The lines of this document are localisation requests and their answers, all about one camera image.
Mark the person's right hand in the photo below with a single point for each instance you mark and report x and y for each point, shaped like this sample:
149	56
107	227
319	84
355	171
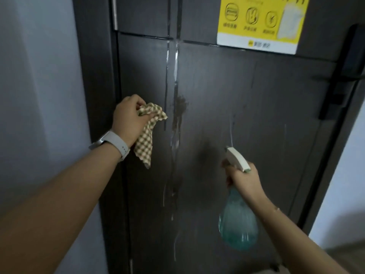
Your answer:
245	182

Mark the person's left hand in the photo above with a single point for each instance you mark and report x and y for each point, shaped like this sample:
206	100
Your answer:
127	119

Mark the person's right fingers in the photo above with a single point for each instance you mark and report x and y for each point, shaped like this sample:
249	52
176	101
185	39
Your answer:
228	174

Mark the person's left fingers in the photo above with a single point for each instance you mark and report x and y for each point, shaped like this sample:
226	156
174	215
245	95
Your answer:
144	106

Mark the checkered cleaning cloth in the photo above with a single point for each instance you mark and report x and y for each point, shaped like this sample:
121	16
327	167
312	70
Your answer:
147	134

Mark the teal spray bottle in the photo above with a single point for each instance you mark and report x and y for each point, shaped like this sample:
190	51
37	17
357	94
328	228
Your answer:
238	214

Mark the person's left forearm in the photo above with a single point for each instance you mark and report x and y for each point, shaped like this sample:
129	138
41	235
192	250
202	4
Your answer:
54	208

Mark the person's right forearm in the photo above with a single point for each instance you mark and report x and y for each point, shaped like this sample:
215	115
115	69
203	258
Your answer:
293	239

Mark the dark wooden door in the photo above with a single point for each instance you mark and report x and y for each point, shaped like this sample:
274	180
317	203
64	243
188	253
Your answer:
228	139

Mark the white wrist watch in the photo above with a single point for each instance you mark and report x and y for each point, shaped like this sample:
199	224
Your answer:
112	143

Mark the silver door hinge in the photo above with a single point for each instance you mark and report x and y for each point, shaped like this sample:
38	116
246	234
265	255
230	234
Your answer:
114	12

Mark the yellow and white sticker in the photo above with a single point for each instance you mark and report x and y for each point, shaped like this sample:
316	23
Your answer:
262	22

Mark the dark door frame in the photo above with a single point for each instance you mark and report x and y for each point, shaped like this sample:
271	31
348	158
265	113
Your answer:
98	111

